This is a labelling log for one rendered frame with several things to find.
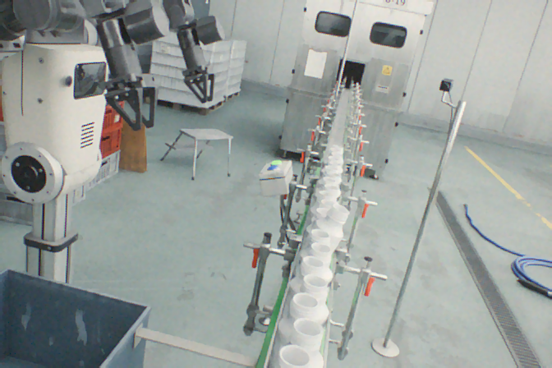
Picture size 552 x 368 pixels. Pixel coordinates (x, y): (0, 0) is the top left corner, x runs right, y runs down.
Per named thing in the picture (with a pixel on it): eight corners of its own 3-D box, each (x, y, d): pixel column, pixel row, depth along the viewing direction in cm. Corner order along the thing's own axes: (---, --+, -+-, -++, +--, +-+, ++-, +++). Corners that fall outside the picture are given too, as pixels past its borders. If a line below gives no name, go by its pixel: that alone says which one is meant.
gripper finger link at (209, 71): (223, 98, 138) (213, 66, 136) (217, 99, 131) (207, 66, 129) (201, 103, 139) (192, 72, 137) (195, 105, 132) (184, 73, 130)
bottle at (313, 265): (279, 331, 82) (298, 249, 77) (312, 341, 81) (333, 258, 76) (273, 352, 76) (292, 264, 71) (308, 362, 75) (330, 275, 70)
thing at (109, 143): (87, 167, 360) (89, 140, 353) (38, 156, 362) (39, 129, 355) (121, 149, 418) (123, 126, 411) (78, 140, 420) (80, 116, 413)
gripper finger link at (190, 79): (219, 98, 134) (210, 66, 132) (213, 100, 127) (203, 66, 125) (198, 104, 135) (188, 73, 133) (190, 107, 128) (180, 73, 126)
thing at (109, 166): (85, 193, 367) (87, 167, 360) (37, 182, 369) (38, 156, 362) (119, 172, 425) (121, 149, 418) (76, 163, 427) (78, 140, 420)
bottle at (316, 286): (317, 367, 75) (340, 279, 70) (305, 390, 69) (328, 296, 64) (283, 352, 77) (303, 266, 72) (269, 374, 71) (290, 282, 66)
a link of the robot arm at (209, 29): (178, 9, 132) (167, 6, 124) (215, -3, 129) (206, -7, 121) (191, 51, 135) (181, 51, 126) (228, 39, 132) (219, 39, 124)
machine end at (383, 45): (384, 182, 560) (434, 2, 496) (273, 157, 574) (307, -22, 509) (378, 154, 711) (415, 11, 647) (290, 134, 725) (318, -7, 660)
